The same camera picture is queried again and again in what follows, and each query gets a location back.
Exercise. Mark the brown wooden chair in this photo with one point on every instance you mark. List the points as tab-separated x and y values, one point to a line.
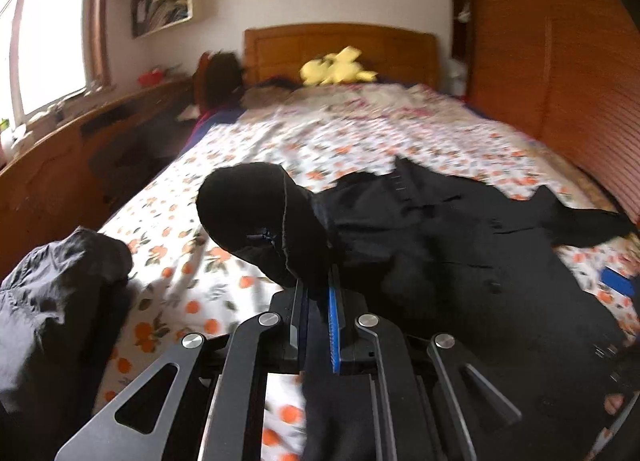
220	76

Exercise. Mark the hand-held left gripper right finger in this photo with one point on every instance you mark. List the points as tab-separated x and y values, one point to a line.
334	326

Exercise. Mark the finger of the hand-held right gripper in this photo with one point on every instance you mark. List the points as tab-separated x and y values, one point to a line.
617	283

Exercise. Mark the black coat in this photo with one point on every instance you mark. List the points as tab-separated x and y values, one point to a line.
425	241

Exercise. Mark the dark grey clothes pile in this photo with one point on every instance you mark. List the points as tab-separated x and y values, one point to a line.
50	301

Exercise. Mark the wood-framed window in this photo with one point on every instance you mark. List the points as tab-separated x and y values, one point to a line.
50	41

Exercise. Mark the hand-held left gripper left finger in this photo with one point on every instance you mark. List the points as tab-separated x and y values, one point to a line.
298	321

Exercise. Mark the bed with orange-print sheet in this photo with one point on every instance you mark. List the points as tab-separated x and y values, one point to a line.
300	141

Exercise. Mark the red bowl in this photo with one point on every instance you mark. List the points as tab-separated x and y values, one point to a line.
151	78

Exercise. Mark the yellow plush toy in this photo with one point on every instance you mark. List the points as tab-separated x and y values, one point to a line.
335	68

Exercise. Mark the wooden bed headboard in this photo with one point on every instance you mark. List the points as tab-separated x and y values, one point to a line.
280	51

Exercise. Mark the wooden slatted wardrobe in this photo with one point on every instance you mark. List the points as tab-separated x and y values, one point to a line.
525	66

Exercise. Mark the wooden desk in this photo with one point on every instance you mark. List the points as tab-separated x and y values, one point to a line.
40	166

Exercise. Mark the pale patterned quilt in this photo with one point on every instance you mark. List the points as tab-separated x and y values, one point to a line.
350	96

